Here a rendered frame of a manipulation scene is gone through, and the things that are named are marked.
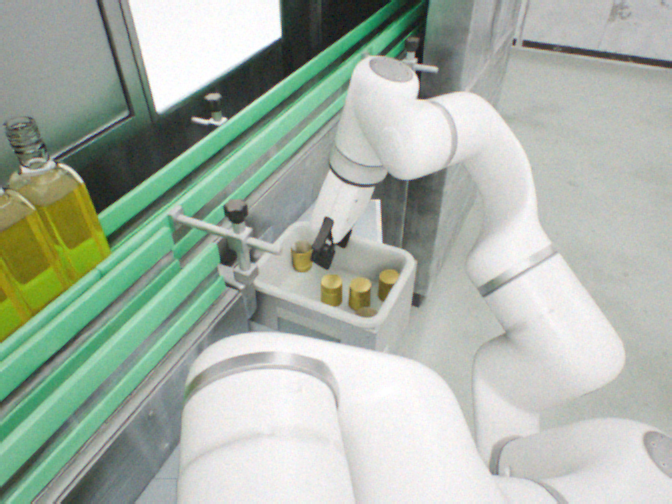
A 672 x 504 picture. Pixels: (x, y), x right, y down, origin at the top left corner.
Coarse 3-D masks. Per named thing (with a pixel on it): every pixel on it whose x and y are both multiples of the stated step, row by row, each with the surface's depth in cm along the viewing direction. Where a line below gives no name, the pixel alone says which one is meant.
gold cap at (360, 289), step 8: (352, 280) 82; (360, 280) 82; (368, 280) 82; (352, 288) 80; (360, 288) 80; (368, 288) 80; (352, 296) 81; (360, 296) 80; (368, 296) 81; (352, 304) 82; (360, 304) 82; (368, 304) 83
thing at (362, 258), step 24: (288, 240) 86; (312, 240) 89; (360, 240) 85; (264, 264) 81; (288, 264) 88; (312, 264) 91; (336, 264) 90; (360, 264) 87; (384, 264) 85; (408, 264) 80; (264, 288) 77; (288, 288) 87; (312, 288) 87; (336, 312) 73; (384, 312) 73
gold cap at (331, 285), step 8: (328, 280) 82; (336, 280) 82; (320, 288) 83; (328, 288) 81; (336, 288) 81; (320, 296) 84; (328, 296) 82; (336, 296) 82; (328, 304) 83; (336, 304) 83
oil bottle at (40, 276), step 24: (0, 192) 51; (0, 216) 50; (24, 216) 52; (0, 240) 51; (24, 240) 53; (48, 240) 56; (24, 264) 54; (48, 264) 57; (24, 288) 55; (48, 288) 57
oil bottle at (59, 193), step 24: (48, 168) 54; (24, 192) 54; (48, 192) 54; (72, 192) 56; (48, 216) 55; (72, 216) 57; (96, 216) 60; (72, 240) 58; (96, 240) 61; (72, 264) 59; (96, 264) 62
